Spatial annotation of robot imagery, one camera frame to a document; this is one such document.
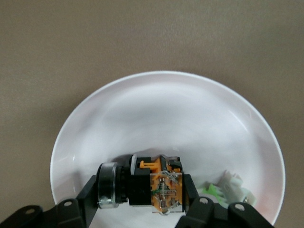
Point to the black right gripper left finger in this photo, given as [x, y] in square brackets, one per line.
[71, 213]

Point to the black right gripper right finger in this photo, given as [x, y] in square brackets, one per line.
[213, 216]

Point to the pink round plate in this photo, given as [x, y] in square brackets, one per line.
[166, 114]

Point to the green and white push-button switch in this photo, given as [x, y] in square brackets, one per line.
[228, 187]

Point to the orange and black push-button switch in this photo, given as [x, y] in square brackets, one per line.
[142, 187]

